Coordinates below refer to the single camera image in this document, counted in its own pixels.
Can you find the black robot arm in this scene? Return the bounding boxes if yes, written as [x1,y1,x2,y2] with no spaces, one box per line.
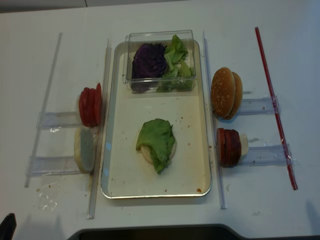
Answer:
[0,213,17,240]

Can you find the lettuce leaf on bun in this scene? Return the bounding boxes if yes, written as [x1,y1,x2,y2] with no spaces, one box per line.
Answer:
[135,118,176,175]

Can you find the green lettuce in container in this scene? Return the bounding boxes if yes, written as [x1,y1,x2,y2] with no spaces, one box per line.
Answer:
[156,34,194,92]

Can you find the front meat patty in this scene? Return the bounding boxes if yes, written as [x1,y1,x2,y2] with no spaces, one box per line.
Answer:
[216,128,225,166]

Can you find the meat patty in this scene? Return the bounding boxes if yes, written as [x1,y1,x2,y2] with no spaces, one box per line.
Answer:
[216,128,225,166]
[223,129,232,167]
[230,129,242,166]

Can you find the middle meat patty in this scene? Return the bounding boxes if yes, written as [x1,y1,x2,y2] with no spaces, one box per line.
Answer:
[223,129,232,167]

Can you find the remaining tomato slices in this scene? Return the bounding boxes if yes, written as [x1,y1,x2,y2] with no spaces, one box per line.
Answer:
[78,87,97,127]

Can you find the rear meat patty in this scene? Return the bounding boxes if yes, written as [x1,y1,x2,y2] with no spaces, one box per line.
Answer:
[230,129,242,166]

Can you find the white cheese slice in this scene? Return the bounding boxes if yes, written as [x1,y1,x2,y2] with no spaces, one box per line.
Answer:
[239,133,249,160]

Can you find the bottom bun on tray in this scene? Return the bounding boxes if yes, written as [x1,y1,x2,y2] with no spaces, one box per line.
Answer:
[140,141,177,164]

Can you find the purple cabbage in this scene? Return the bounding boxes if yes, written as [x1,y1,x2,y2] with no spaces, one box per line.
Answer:
[130,43,167,92]

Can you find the clear plastic container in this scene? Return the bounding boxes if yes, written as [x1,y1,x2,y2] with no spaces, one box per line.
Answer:
[122,30,196,94]

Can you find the metal baking tray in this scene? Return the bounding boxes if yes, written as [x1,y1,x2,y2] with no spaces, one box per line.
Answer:
[101,42,214,199]

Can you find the front sesame bun top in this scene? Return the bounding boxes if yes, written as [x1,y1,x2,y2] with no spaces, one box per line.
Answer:
[210,67,236,118]

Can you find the white bun half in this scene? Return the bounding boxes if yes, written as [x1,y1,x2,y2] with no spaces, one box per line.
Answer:
[74,126,95,173]

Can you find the rear bun top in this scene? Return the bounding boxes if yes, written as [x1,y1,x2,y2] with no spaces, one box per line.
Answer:
[224,72,243,120]

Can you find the clear holder upper right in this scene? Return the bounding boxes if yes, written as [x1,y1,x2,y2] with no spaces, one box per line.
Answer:
[237,96,281,116]

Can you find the clear holder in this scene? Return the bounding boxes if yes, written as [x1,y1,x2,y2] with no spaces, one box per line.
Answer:
[36,111,82,129]
[237,144,294,167]
[237,96,281,116]
[25,156,81,177]

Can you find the clear holder upper left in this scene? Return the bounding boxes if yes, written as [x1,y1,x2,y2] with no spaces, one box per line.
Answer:
[36,111,82,129]

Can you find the clear holder lower right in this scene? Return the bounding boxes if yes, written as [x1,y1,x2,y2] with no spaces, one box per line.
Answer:
[237,144,294,167]

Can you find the clear holder lower left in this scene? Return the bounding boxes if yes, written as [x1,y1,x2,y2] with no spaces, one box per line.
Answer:
[25,156,81,177]

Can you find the red plastic strip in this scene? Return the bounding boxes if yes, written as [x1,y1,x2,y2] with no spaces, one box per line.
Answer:
[254,26,298,191]

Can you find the clear rail right of tray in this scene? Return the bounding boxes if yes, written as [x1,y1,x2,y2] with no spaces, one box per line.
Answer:
[202,30,228,210]

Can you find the clear rail of tray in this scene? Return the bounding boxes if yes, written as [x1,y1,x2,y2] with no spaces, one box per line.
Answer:
[202,30,228,210]
[87,38,112,220]

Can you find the clear rail left of tray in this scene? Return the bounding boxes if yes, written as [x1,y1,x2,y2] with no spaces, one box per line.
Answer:
[87,38,112,220]

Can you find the clear rail far left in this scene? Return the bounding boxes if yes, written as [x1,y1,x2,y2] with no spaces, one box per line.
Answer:
[24,32,63,188]

